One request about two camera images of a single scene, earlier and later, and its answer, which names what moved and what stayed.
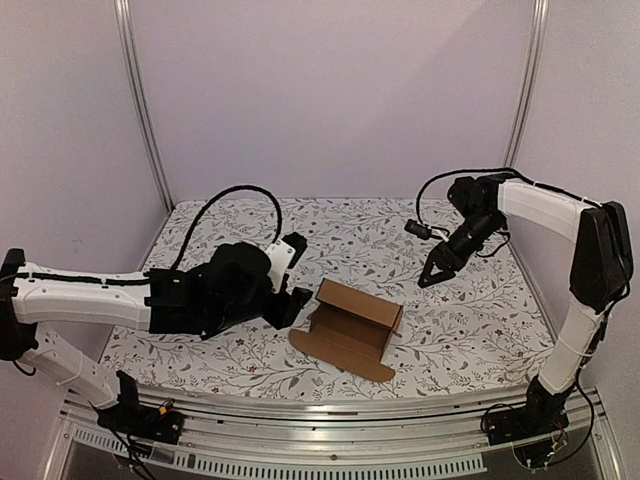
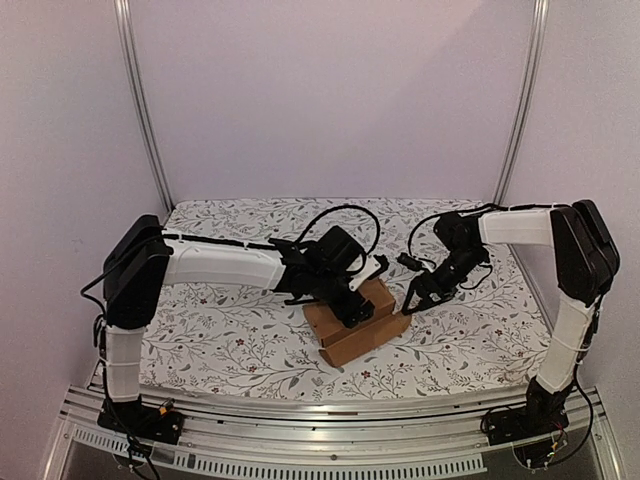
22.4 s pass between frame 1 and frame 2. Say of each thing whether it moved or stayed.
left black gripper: moved
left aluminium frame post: stayed
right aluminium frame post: stayed
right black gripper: moved
